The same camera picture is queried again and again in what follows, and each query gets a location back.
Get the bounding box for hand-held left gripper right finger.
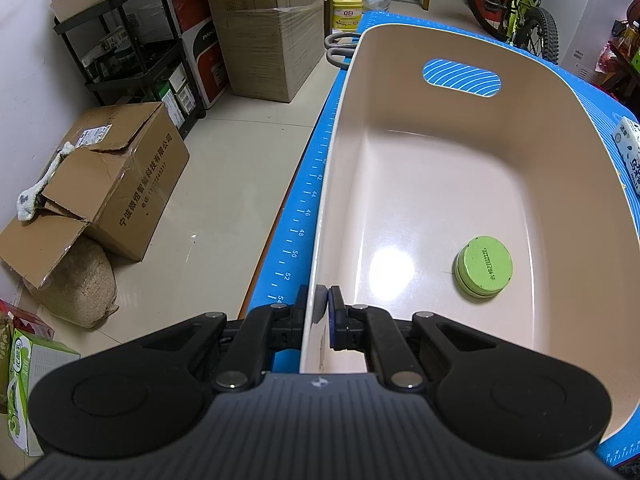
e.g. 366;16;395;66
327;285;501;394

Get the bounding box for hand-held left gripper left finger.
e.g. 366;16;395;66
131;285;310;394

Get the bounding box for green round tin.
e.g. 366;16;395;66
454;235;515;301

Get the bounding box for beige plastic basin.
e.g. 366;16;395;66
299;24;640;448

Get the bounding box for blue ruled mat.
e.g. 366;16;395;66
239;10;640;473

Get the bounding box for open torn cardboard box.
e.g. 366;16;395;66
0;102;191;289

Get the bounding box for tan woven sack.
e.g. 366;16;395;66
22;237;119;331

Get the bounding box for group of small boxes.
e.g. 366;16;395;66
82;25;199;129

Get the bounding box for taped cardboard box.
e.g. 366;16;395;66
219;0;327;104

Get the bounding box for white and red appliance box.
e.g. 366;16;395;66
180;25;232;109

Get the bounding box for green fruit print box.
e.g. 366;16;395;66
7;327;82;457

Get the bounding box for flat red box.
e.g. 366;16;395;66
0;299;56;342

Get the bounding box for white foam piece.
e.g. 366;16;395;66
17;142;76;222

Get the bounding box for brown patterned bag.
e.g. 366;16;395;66
0;310;16;414

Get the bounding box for black shelf rack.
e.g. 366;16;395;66
53;0;209;142

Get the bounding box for yellow detergent bottle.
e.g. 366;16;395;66
332;0;364;34

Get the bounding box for red carton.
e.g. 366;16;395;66
167;0;212;32

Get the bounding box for blue and white tissue pack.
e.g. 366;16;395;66
611;117;640;191

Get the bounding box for green and black bicycle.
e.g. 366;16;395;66
465;0;561;64

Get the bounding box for pile of colourful packets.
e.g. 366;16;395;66
595;4;640;107

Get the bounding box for white appliance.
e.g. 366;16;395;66
559;0;637;87

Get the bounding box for grey handled scissors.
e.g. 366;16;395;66
324;31;359;69

